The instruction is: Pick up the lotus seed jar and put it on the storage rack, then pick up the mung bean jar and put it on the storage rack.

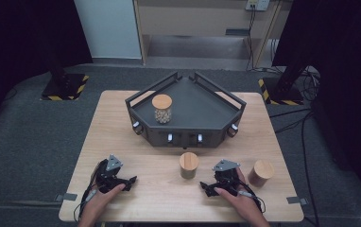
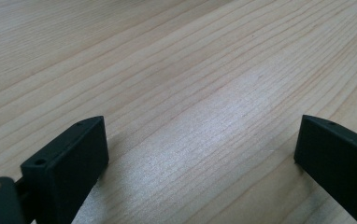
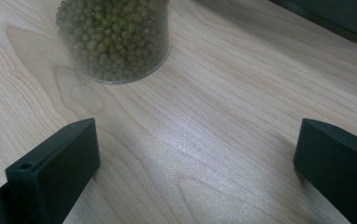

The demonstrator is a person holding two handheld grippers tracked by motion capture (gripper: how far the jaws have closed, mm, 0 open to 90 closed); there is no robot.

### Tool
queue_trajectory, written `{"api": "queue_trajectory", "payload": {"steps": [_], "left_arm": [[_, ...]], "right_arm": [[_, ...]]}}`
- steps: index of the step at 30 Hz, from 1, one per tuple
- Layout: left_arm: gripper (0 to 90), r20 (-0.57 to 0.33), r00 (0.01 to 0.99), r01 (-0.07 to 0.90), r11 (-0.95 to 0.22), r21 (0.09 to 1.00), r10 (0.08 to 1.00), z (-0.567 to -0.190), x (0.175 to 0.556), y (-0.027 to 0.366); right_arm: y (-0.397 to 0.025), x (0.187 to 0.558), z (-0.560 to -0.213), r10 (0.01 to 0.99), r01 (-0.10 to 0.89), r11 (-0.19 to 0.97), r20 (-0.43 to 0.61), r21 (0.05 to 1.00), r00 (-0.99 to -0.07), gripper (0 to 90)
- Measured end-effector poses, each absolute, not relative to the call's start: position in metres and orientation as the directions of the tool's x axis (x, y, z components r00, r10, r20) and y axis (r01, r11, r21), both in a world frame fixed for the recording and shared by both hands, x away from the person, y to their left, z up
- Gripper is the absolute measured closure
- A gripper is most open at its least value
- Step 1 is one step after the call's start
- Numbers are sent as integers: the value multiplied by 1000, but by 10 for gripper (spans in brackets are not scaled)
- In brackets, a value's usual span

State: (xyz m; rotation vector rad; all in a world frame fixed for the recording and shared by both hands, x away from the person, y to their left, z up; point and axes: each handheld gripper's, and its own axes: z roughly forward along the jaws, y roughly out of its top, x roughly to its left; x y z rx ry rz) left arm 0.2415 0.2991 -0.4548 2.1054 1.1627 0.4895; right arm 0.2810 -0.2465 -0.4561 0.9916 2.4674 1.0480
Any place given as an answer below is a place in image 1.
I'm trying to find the black floor cables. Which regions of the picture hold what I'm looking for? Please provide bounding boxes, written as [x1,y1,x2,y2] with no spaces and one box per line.
[268,67,323,227]

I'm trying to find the grey table clamp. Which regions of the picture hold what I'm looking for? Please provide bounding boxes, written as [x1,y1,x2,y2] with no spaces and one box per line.
[285,196,309,205]
[54,192,78,202]

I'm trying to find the dark curtain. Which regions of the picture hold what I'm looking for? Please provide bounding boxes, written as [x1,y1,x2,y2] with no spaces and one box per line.
[272,0,361,198]
[0,0,94,136]

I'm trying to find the wooden cabinet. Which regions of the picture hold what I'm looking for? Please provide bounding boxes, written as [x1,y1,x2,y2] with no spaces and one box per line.
[133,0,293,69]

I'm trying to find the person's left hand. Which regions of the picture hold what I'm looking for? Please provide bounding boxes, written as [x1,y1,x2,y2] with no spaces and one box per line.
[85,183,127,221]

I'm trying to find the right hand-held gripper cable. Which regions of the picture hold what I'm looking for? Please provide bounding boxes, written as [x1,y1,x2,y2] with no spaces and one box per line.
[236,188,266,214]

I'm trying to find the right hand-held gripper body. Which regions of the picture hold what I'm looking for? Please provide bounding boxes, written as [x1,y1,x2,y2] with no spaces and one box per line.
[212,159,244,197]

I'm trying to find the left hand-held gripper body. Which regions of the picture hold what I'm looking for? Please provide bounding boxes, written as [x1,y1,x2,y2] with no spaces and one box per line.
[90,153,132,194]

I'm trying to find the glass jar of green beans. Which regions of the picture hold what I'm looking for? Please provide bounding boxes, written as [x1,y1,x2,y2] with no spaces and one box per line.
[179,151,200,180]

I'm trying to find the white wall socket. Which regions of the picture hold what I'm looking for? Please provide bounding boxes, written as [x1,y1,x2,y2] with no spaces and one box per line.
[245,0,271,12]

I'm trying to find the glass jar of white beans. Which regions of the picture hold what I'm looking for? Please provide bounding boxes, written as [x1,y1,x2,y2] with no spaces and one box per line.
[151,94,173,125]

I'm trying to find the person's right hand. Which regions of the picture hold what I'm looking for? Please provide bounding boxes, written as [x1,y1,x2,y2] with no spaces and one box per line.
[214,166,264,222]

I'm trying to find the black stand with striped base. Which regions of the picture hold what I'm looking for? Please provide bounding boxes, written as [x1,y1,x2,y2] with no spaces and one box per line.
[258,61,310,106]
[40,55,91,102]

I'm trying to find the left hand-held gripper cable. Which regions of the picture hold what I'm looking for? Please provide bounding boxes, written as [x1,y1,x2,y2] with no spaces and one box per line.
[73,185,99,222]

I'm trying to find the glass jar of brown grains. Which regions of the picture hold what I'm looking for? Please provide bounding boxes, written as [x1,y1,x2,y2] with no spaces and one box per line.
[248,159,276,188]

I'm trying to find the hand-held gripper cable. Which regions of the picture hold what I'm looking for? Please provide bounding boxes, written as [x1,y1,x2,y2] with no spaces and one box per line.
[236,188,266,214]
[73,185,99,222]

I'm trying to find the black socket cables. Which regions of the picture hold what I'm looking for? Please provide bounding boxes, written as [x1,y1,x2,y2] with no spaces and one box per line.
[246,9,257,71]

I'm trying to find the dark grey corner rack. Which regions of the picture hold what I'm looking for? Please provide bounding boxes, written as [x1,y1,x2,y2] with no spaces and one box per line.
[125,71,248,149]

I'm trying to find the white panel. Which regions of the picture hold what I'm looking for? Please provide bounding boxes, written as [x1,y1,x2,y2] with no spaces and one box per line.
[73,0,143,60]

